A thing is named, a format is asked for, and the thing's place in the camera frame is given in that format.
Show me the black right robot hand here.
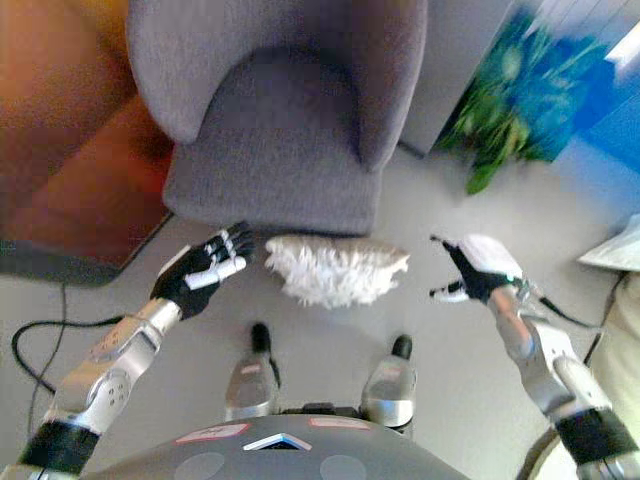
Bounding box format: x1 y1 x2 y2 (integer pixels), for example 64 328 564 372
429 233 524 305

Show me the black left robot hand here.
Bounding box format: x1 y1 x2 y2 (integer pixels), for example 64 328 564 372
149 221 257 321

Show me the white fringed pillow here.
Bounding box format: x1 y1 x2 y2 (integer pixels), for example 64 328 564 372
263 235 411 310

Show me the plain white pillow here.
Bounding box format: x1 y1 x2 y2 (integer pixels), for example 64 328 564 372
577 214 640 274

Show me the grey fabric armchair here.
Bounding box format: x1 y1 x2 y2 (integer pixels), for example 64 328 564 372
124 0 430 236

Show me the green leafy potted plant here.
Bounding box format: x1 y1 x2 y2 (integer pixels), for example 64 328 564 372
434 9 601 196

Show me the brown wooden cabinet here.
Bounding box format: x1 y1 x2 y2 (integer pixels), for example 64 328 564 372
0 0 176 287

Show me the white drawer unit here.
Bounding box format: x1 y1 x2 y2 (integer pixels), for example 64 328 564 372
554 24 640 194

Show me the grey robot torso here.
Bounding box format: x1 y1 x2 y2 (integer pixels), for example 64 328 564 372
82 413 474 480

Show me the white tall cabinet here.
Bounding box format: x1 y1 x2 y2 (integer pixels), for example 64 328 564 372
399 0 516 159

